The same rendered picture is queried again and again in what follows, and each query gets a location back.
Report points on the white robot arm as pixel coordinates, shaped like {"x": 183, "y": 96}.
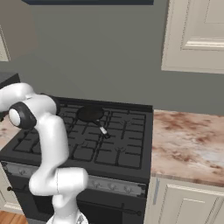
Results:
{"x": 49, "y": 140}

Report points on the black frying pan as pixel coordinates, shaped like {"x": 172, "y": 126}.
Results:
{"x": 90, "y": 113}

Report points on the black gas stove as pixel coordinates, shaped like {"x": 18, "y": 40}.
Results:
{"x": 116, "y": 145}

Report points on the silver stove knob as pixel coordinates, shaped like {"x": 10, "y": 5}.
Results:
{"x": 128, "y": 189}
{"x": 112, "y": 186}
{"x": 95, "y": 184}

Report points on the black appliance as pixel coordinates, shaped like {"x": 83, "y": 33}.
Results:
{"x": 8, "y": 79}

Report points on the dark blue range hood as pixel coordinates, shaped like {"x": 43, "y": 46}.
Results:
{"x": 87, "y": 1}

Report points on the cream base cupboard door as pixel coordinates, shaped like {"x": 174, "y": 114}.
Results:
{"x": 186, "y": 204}

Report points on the cream base cupboard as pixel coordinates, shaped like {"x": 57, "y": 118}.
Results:
{"x": 7, "y": 195}

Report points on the cream wall cupboard door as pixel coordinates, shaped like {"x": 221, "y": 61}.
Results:
{"x": 194, "y": 35}

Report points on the cream wall cupboard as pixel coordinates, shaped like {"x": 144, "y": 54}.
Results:
{"x": 3, "y": 46}

